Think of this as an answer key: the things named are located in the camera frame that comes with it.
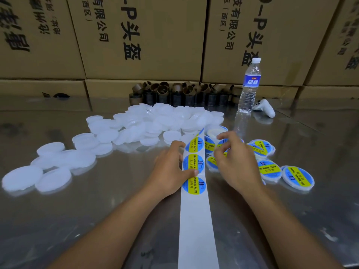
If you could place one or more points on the person's left hand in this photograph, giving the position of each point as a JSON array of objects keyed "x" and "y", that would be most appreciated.
[{"x": 168, "y": 173}]

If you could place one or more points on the white handheld controller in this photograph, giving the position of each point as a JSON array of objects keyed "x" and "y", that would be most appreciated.
[{"x": 264, "y": 108}]

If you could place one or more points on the person's left forearm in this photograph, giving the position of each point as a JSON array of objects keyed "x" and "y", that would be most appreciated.
[{"x": 106, "y": 235}]

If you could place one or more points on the clear plastic water bottle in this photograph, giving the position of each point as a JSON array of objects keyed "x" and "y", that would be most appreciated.
[{"x": 249, "y": 89}]

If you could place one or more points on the row of dark cardboard tubes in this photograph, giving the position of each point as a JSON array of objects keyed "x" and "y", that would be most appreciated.
[{"x": 171, "y": 95}]

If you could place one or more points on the person's right forearm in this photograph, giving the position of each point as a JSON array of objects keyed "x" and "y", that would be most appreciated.
[{"x": 286, "y": 232}]

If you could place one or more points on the sticker roll with backing strip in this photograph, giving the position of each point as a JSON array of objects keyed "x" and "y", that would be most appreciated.
[{"x": 197, "y": 232}]

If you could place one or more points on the pile of white plastic lids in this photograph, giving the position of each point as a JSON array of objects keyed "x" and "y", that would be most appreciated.
[{"x": 140, "y": 123}]

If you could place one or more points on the person's right hand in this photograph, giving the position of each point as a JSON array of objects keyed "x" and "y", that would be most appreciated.
[{"x": 238, "y": 165}]

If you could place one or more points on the stack of brown cardboard boxes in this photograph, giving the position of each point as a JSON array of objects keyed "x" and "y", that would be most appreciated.
[{"x": 146, "y": 42}]

